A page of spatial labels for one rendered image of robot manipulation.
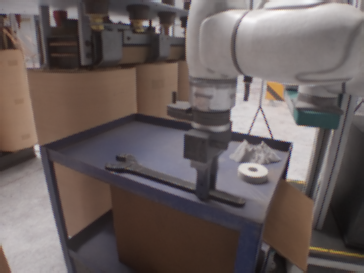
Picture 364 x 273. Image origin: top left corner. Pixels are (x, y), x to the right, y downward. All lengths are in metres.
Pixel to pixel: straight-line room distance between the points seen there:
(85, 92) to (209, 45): 0.73
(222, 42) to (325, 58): 0.15
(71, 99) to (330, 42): 0.94
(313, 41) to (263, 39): 0.06
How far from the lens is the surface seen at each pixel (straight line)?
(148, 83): 1.40
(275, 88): 6.25
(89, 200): 1.26
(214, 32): 0.41
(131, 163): 0.66
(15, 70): 2.71
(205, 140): 0.43
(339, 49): 0.33
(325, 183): 1.35
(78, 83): 1.06
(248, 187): 0.61
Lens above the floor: 1.18
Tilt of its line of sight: 20 degrees down
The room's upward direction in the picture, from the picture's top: 1 degrees clockwise
